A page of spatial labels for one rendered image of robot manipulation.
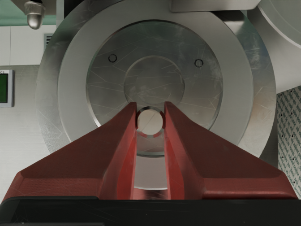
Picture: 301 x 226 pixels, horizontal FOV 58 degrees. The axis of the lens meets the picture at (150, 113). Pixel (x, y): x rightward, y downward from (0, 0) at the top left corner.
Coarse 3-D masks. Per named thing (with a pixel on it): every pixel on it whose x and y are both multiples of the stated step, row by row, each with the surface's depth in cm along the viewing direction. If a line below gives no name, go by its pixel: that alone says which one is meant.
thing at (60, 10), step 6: (60, 0) 18; (66, 0) 18; (72, 0) 20; (78, 0) 21; (60, 6) 18; (66, 6) 18; (72, 6) 20; (60, 12) 18; (66, 12) 18; (60, 18) 18
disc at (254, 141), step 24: (96, 0) 17; (120, 0) 17; (72, 24) 17; (240, 24) 17; (48, 48) 17; (264, 48) 17; (48, 72) 17; (264, 72) 16; (48, 96) 17; (264, 96) 16; (48, 120) 17; (264, 120) 16; (48, 144) 16; (240, 144) 16; (264, 144) 16; (144, 192) 16
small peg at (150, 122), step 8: (144, 112) 12; (152, 112) 12; (160, 112) 12; (136, 120) 12; (144, 120) 12; (152, 120) 12; (160, 120) 12; (136, 128) 12; (144, 128) 12; (152, 128) 12; (160, 128) 12; (144, 136) 12; (152, 136) 12
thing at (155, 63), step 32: (128, 32) 15; (160, 32) 15; (192, 32) 15; (96, 64) 15; (128, 64) 15; (160, 64) 15; (192, 64) 15; (96, 96) 15; (128, 96) 15; (160, 96) 15; (192, 96) 14
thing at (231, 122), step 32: (128, 0) 16; (160, 0) 16; (96, 32) 16; (224, 32) 16; (64, 64) 16; (224, 64) 16; (64, 96) 16; (224, 96) 16; (64, 128) 16; (224, 128) 15; (160, 160) 15
